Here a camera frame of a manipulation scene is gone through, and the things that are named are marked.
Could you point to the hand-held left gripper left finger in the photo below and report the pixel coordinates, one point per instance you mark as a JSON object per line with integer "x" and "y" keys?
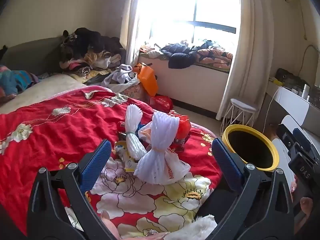
{"x": 97, "y": 162}

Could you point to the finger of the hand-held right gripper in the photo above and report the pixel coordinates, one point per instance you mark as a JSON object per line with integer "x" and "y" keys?
{"x": 285, "y": 136}
{"x": 301, "y": 136}

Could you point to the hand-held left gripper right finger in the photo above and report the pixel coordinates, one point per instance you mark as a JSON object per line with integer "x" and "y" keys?
{"x": 228, "y": 165}

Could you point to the black bin with yellow rim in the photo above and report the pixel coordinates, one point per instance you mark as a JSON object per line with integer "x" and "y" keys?
{"x": 252, "y": 150}

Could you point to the yellow white snack packet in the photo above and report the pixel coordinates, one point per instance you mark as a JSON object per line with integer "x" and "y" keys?
{"x": 128, "y": 163}

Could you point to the small white foam fruit net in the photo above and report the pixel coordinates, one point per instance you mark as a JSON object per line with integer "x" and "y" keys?
{"x": 132, "y": 120}

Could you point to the red snack packet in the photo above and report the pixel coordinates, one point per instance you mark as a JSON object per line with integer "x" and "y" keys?
{"x": 183, "y": 127}

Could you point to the large white foam fruit net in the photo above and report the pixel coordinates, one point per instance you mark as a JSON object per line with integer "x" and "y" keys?
{"x": 162, "y": 130}

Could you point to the person's right hand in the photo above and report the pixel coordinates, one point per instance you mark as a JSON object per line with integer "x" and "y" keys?
{"x": 306, "y": 205}

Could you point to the person's left hand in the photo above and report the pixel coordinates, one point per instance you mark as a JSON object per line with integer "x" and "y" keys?
{"x": 112, "y": 230}

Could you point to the white desk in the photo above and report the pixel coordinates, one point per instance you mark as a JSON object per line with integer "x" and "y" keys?
{"x": 290, "y": 102}

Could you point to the white bottle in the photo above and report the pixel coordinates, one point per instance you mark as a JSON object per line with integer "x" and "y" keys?
{"x": 305, "y": 91}

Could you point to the red floral blanket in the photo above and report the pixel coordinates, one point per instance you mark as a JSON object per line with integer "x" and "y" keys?
{"x": 62, "y": 130}

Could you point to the dark bag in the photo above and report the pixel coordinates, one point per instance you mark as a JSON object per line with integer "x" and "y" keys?
{"x": 287, "y": 76}

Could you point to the white fluffy cloth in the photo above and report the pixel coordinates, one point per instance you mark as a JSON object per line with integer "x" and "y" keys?
{"x": 195, "y": 227}

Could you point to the floral fabric basket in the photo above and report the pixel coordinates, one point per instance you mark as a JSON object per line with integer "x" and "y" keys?
{"x": 135, "y": 92}

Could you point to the red plastic bag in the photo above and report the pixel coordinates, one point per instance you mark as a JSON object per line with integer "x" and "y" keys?
{"x": 162, "y": 102}

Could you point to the cream curtain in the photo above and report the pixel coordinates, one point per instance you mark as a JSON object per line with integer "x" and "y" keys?
{"x": 250, "y": 55}
{"x": 130, "y": 30}

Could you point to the lavender cloth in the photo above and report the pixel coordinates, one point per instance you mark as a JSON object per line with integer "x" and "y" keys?
{"x": 120, "y": 75}

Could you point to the beige blanket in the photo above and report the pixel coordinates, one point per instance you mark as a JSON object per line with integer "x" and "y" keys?
{"x": 37, "y": 92}

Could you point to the orange patterned blanket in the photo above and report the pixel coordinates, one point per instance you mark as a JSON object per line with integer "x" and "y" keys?
{"x": 215, "y": 56}

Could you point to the blue colourful cloth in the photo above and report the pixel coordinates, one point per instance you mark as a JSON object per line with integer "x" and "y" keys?
{"x": 15, "y": 80}

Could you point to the dark jacket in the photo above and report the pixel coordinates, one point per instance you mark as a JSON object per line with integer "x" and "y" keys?
{"x": 180, "y": 57}

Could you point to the pile of mixed clothes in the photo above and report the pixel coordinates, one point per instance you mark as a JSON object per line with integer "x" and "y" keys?
{"x": 85, "y": 42}

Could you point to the pale crumpled cloth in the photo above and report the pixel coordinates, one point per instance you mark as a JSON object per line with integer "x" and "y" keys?
{"x": 150, "y": 51}

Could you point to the grey headboard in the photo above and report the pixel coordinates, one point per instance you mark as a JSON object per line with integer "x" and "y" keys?
{"x": 32, "y": 52}

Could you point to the window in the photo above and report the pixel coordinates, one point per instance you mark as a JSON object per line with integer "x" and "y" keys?
{"x": 212, "y": 5}

